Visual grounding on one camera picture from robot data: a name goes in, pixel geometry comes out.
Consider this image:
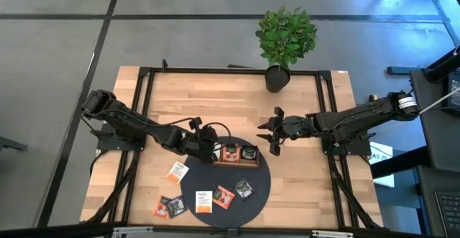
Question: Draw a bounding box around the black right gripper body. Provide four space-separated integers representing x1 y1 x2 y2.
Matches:
270 107 317 156

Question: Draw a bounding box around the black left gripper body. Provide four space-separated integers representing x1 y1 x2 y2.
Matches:
175 117 220 164

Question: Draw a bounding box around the dark blackcurrant tea packet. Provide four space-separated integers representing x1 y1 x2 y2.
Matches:
241 145 258 161
233 177 256 202
165 195 188 219

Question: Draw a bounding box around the wooden three-compartment tray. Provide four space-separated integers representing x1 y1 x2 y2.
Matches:
211 143 260 170

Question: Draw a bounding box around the white orange Tazo tea packet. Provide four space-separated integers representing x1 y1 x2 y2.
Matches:
195 190 213 214
165 160 190 186

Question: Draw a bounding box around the green potted plant black pot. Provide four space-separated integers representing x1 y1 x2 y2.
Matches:
254 4 318 94

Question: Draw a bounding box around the round dark woven placemat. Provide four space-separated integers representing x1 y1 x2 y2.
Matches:
180 135 272 229

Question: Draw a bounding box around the white paper sign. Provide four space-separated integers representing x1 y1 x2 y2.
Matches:
368 141 395 188

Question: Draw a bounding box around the black diagonal desk beam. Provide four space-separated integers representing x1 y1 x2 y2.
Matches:
369 146 432 180

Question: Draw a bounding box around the black desk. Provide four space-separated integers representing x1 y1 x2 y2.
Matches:
409 68 460 238

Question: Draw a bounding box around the black keyboard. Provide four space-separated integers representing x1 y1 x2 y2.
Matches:
434 190 460 237

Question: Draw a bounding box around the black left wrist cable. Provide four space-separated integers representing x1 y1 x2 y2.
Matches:
165 116 233 142

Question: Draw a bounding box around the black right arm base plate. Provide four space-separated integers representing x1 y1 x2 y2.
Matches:
321 128 372 157

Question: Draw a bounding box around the black metal table frame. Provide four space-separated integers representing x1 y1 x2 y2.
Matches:
79 65 384 232

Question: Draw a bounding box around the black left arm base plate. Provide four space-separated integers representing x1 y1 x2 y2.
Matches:
95 122 148 152

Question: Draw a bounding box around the white cable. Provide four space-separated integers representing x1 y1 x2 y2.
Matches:
416 86 460 116

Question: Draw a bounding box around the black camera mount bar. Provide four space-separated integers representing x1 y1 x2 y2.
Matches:
0 221 460 238

